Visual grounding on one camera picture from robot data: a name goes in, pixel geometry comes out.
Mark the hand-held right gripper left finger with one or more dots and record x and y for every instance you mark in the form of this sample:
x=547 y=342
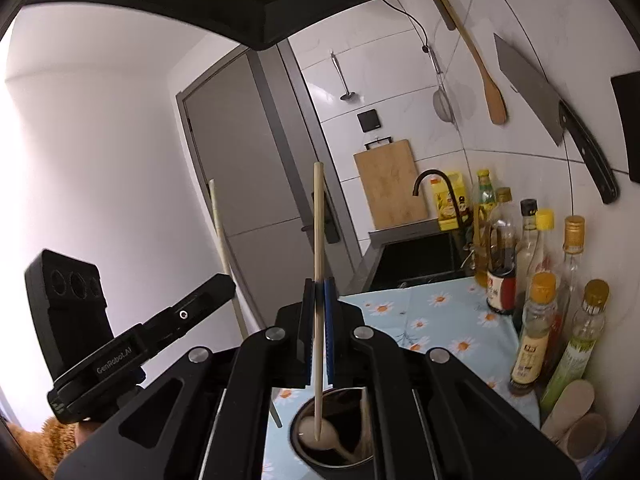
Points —
x=307 y=325

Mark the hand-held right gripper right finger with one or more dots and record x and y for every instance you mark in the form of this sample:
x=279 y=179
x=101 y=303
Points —
x=330 y=330

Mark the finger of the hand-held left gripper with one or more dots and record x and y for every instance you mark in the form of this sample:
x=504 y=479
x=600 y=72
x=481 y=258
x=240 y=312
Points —
x=195 y=307

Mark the black metal cup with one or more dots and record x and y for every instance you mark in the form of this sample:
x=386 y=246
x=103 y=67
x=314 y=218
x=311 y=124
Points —
x=345 y=402

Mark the white ceramic spoon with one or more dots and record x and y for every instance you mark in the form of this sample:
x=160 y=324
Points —
x=320 y=432

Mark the person's left hand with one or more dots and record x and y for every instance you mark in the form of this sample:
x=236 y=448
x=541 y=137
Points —
x=89 y=432

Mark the black sink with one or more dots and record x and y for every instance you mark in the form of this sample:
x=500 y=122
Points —
x=415 y=260

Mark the daisy print blue tablecloth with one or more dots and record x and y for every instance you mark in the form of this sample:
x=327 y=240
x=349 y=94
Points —
x=450 y=320

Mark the grey door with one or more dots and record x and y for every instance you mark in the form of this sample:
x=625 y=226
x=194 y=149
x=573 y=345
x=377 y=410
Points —
x=240 y=160

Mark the wooden cutting board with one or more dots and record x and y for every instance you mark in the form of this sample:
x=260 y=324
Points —
x=390 y=185

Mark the large yellow oil jug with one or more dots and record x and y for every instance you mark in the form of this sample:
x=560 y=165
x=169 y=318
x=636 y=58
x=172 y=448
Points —
x=447 y=200

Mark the soy sauce bottle red label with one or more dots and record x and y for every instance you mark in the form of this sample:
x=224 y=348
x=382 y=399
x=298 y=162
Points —
x=501 y=287

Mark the dark curved faucet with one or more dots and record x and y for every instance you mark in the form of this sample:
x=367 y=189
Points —
x=432 y=174

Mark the oil bottle with yellow cap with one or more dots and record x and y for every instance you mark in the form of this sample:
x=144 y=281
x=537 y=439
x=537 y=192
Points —
x=483 y=200

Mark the small bottle amber cap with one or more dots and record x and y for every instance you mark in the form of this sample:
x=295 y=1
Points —
x=532 y=355

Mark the clear bottle black cap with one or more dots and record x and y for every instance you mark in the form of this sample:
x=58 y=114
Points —
x=527 y=240

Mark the steel ladle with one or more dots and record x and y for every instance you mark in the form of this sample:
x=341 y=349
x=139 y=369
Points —
x=347 y=96

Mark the clear bottle yellow cap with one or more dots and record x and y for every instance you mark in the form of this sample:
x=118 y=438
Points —
x=545 y=230

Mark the green label bottle gold cap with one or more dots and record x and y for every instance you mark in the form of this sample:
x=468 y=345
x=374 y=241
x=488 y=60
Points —
x=575 y=355

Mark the steel mesh strainer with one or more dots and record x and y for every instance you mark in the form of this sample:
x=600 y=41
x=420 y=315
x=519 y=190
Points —
x=445 y=107

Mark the tall clear bottle gold cap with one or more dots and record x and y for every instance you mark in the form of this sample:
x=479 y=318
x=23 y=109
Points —
x=574 y=260

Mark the wooden spatula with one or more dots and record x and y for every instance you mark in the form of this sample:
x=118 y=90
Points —
x=495 y=105

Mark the black range hood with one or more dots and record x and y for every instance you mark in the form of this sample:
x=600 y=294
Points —
x=300 y=10

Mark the black wall socket plate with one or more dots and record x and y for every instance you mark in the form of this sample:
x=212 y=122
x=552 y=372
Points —
x=370 y=121

